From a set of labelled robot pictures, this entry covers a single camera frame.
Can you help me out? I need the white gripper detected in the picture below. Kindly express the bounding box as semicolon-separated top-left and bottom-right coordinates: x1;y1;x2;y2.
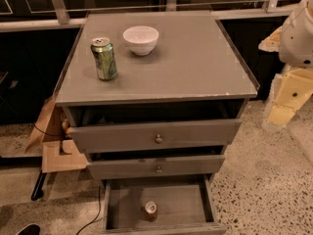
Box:
268;66;313;126

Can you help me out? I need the orange soda can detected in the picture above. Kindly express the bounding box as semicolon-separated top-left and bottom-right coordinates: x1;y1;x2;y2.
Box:
143;201;157;221

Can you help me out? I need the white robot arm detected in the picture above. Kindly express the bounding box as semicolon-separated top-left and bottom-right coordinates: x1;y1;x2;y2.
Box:
258;0;313;129

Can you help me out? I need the grey top drawer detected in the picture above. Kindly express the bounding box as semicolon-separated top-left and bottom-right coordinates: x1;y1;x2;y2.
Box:
69;118;242;153

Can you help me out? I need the grey drawer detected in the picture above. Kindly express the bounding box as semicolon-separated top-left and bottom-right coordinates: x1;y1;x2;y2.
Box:
87;155;225;179
69;118;242;153
102;174;227;235

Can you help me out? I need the grey drawer cabinet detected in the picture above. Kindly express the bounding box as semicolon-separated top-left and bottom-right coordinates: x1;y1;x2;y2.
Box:
54;11;260;235

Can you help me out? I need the grey bottom drawer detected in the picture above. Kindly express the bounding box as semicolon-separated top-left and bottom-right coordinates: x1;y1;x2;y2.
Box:
102;174;227;235

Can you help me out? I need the green soda can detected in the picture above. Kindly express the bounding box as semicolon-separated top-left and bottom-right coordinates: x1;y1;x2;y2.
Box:
91;37;117;80

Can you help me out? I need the grey middle drawer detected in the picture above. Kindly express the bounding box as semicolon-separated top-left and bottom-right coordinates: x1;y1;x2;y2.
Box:
87;155;225;179

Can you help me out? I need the white ceramic bowl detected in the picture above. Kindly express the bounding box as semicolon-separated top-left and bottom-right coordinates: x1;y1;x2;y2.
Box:
123;25;159;56

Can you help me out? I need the metal window railing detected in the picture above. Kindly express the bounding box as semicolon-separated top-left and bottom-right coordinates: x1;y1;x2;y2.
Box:
0;0;301;32

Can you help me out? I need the black floor bar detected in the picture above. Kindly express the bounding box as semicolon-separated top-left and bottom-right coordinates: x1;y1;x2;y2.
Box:
31;171;47;201

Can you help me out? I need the black shoe tip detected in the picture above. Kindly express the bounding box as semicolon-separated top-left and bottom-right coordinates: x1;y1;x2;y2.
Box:
17;224;40;235

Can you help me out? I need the black cable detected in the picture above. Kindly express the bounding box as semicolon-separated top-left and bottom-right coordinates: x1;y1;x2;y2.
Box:
75;186;103;235

